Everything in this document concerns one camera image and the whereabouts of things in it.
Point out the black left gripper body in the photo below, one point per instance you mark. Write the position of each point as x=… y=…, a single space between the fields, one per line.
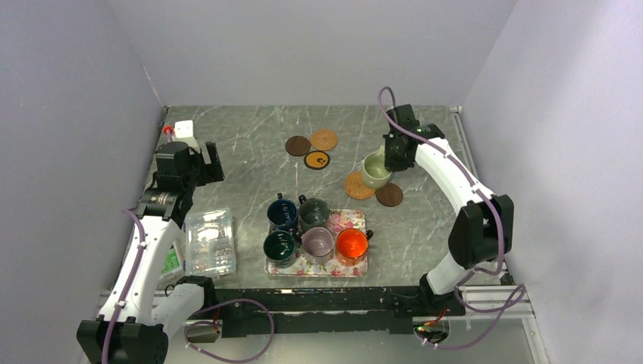
x=196 y=177

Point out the clear plastic screw box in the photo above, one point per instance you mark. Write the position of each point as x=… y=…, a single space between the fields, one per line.
x=210 y=249

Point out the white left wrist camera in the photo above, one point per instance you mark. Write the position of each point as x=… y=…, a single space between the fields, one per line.
x=182 y=131

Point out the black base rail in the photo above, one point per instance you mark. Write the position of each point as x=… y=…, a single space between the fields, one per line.
x=394 y=309

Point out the orange black-rimmed coaster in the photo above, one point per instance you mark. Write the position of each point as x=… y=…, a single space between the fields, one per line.
x=316 y=160

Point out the lilac cup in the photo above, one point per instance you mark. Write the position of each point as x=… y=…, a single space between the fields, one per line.
x=318 y=245

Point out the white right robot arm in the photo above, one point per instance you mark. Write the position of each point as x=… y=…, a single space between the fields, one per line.
x=483 y=229

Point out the woven rattan coaster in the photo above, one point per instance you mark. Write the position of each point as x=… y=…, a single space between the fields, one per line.
x=356 y=188
x=323 y=139

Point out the green white box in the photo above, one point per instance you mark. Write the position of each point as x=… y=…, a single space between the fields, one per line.
x=173 y=267

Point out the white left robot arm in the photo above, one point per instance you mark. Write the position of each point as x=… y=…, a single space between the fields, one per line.
x=130 y=328

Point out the pale green cup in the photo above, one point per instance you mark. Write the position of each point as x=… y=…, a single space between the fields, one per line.
x=373 y=172

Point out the dark wooden coaster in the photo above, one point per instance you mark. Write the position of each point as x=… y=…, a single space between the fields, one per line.
x=389 y=195
x=297 y=145

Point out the grey green cup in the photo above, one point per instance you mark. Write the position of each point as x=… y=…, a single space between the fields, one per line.
x=312 y=213

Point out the dark blue cup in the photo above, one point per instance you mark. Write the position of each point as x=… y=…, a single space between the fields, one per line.
x=282 y=214

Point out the floral serving tray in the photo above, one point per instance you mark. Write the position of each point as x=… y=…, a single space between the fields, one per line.
x=339 y=220

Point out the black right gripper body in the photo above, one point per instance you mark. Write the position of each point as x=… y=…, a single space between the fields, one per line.
x=395 y=161

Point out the orange cup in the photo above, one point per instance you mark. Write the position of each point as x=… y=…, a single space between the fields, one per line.
x=351 y=246

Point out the dark green cup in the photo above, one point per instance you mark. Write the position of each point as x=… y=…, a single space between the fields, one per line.
x=279 y=248

